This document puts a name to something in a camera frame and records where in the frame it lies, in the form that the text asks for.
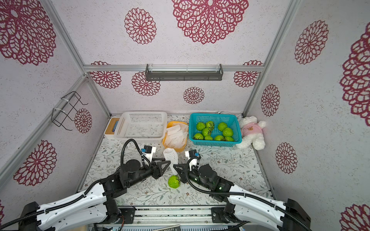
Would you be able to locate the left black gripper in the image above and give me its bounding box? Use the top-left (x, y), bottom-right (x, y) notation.
top-left (128, 158), bottom-right (171, 188)

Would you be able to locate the green custard apple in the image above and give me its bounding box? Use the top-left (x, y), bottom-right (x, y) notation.
top-left (223, 127), bottom-right (234, 137)
top-left (196, 122), bottom-right (206, 131)
top-left (225, 136), bottom-right (234, 141)
top-left (193, 133), bottom-right (204, 140)
top-left (214, 135), bottom-right (225, 141)
top-left (217, 122), bottom-right (227, 131)
top-left (206, 121), bottom-right (214, 131)
top-left (168, 175), bottom-right (181, 189)
top-left (202, 128), bottom-right (212, 137)

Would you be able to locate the white foam net sleeve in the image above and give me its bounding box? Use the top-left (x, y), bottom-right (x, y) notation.
top-left (163, 148), bottom-right (178, 175)

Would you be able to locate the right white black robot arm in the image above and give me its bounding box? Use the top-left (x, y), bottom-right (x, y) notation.
top-left (174, 157), bottom-right (311, 231)

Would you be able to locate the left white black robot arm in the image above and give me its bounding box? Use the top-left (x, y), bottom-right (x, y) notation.
top-left (1, 139), bottom-right (171, 231)

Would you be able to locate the pile of white foam nets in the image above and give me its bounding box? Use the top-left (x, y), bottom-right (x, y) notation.
top-left (164, 123), bottom-right (189, 149)

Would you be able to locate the yellow plastic tray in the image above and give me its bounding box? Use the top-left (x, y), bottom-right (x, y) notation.
top-left (161, 120), bottom-right (189, 153)

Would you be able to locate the white plastic basket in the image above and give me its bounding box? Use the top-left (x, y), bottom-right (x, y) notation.
top-left (114, 111), bottom-right (168, 142)

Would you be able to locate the teal plastic basket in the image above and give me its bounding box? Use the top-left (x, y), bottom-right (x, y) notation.
top-left (189, 113), bottom-right (242, 147)

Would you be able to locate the white box wooden lid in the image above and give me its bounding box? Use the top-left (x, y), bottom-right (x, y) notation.
top-left (104, 117), bottom-right (120, 140)

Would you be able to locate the white teddy bear pink shirt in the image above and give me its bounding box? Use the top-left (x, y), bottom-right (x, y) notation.
top-left (236, 116), bottom-right (267, 151)

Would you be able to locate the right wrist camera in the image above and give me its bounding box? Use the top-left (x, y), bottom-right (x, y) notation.
top-left (185, 149), bottom-right (201, 171)

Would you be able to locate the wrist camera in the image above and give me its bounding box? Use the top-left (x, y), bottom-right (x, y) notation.
top-left (185, 149), bottom-right (201, 171)
top-left (141, 145), bottom-right (157, 163)

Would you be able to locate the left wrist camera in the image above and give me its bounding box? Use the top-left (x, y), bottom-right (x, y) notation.
top-left (141, 145), bottom-right (157, 163)

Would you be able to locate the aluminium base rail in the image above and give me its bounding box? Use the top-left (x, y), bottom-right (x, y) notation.
top-left (96, 205), bottom-right (240, 231)

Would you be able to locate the black wire wall rack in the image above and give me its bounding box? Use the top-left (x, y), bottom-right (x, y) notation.
top-left (51, 91), bottom-right (88, 131)

